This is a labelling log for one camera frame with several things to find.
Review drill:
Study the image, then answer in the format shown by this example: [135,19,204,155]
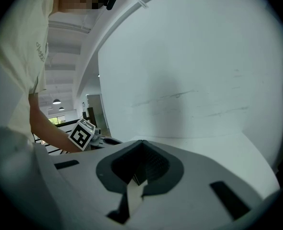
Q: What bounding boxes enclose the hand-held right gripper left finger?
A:
[33,139,144,230]

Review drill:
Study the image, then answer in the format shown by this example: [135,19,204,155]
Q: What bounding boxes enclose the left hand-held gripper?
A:
[68,118,124,152]

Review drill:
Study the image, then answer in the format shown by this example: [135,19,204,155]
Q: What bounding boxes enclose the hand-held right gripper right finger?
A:
[128,139,281,230]

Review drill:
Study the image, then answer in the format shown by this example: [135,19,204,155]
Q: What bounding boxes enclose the person's left forearm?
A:
[29,92,82,153]

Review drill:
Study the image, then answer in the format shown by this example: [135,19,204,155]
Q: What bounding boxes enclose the grey door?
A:
[86,93,108,130]

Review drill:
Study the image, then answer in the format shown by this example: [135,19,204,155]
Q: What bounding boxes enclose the person's cream t-shirt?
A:
[0,0,60,143]

